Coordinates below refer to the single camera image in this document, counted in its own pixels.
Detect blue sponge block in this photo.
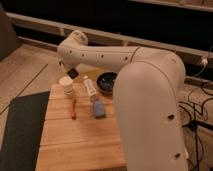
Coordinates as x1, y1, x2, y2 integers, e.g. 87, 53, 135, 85
93, 101, 106, 118

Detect dark floor mat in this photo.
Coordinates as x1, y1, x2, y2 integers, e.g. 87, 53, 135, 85
0, 91, 50, 171

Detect white wall plug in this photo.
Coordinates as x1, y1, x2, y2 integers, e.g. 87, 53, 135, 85
200, 58, 208, 66

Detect black eraser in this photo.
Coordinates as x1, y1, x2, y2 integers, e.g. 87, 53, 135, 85
67, 68, 79, 79

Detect wooden board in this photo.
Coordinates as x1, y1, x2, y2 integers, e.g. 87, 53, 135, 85
36, 83, 125, 171

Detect white ceramic cup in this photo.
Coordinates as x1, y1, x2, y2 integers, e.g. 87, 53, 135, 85
59, 76, 73, 95

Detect red marker pen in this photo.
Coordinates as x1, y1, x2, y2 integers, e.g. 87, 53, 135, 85
71, 99, 77, 120

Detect black cables on floor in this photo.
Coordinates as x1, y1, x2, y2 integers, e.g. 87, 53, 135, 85
178, 79, 213, 171

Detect dark bowl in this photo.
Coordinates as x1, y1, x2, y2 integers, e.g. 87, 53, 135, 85
96, 72, 117, 94

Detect white shelf rail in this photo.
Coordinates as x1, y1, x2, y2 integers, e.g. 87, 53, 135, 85
6, 12, 213, 61

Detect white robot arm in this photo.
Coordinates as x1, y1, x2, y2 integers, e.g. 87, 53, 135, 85
57, 30, 188, 171

